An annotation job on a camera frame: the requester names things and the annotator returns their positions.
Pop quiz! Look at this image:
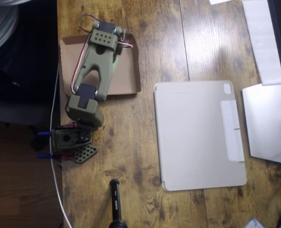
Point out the brown cardboard tray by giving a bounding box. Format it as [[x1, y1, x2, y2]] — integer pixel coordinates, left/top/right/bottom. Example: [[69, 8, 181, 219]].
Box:
[[59, 33, 142, 95]]

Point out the beige tablet case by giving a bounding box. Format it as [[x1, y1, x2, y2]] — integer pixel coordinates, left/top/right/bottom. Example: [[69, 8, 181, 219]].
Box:
[[154, 80, 247, 191]]

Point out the silver monitor stand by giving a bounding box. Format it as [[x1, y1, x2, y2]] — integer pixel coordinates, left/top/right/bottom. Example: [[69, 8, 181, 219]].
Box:
[[242, 83, 281, 165]]

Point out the white foam strip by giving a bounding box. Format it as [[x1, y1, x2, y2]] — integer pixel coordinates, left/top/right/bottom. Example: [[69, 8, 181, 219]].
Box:
[[242, 0, 281, 86]]

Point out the white and blue box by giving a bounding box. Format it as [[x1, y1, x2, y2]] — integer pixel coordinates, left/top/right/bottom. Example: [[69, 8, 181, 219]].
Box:
[[244, 218, 266, 228]]

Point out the person in grey shirt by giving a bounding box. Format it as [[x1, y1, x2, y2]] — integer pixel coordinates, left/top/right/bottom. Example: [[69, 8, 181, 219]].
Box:
[[0, 0, 19, 57]]

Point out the perforated dark base plate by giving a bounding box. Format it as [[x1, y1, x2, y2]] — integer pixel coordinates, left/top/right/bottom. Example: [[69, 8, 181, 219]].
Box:
[[61, 121, 99, 164]]

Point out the red white servo cable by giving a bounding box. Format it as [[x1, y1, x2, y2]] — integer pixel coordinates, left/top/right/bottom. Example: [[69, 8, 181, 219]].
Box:
[[70, 14, 100, 95], [117, 41, 135, 49]]

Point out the black camera pole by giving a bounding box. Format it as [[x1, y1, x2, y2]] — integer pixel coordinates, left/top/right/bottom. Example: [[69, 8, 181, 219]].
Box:
[[108, 179, 128, 228]]

